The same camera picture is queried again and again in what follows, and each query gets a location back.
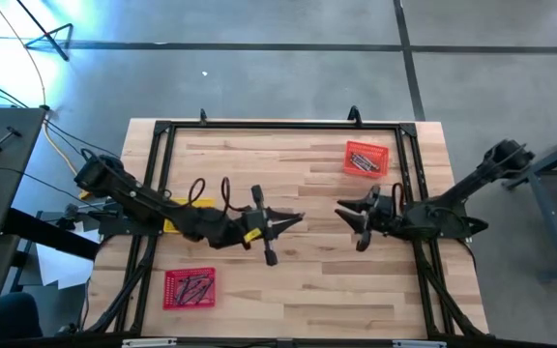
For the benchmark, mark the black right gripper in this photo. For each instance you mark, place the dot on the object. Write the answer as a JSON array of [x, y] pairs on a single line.
[[385, 215]]

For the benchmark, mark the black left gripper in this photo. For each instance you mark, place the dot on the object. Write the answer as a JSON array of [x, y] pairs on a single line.
[[254, 224]]

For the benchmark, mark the black aluminium table frame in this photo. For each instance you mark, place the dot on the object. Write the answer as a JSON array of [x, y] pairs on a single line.
[[283, 125]]

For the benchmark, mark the silver bracket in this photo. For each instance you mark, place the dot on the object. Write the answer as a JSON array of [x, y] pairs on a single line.
[[419, 344], [149, 342]]

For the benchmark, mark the dark grey desk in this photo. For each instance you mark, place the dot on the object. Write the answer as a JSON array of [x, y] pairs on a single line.
[[17, 159]]

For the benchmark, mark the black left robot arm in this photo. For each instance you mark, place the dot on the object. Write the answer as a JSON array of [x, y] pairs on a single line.
[[128, 188]]

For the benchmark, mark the blue-grey cart frame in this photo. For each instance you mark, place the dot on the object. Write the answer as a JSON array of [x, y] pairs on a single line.
[[550, 222]]

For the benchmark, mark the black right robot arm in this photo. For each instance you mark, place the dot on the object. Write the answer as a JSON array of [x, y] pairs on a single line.
[[472, 183]]

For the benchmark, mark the purple crayon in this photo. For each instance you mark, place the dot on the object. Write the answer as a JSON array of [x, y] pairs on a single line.
[[195, 292]]

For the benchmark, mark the red plastic basket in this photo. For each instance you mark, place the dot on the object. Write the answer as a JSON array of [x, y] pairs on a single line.
[[169, 273]]

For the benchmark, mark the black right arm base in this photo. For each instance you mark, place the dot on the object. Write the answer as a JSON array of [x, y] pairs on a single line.
[[472, 226]]

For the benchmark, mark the yellow plastic basket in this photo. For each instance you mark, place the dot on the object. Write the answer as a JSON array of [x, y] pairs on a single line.
[[171, 227]]

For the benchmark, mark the yellow tag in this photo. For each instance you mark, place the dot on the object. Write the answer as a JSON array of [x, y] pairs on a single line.
[[253, 235]]

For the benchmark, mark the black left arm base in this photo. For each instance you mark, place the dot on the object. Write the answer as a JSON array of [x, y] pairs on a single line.
[[114, 227]]

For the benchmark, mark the black tripod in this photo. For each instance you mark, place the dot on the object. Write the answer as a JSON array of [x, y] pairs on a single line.
[[63, 54]]

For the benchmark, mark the black desk beam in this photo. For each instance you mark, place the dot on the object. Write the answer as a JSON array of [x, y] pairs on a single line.
[[51, 234]]

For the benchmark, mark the orange plastic basket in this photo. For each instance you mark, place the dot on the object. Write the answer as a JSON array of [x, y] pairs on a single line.
[[377, 147]]

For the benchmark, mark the person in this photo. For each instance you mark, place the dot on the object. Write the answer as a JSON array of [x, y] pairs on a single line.
[[15, 316]]

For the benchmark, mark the black frame clamp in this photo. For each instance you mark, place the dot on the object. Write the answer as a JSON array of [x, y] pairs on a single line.
[[203, 116], [354, 115]]

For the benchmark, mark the white paper sheets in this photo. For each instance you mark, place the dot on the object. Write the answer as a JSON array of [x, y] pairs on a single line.
[[61, 270]]

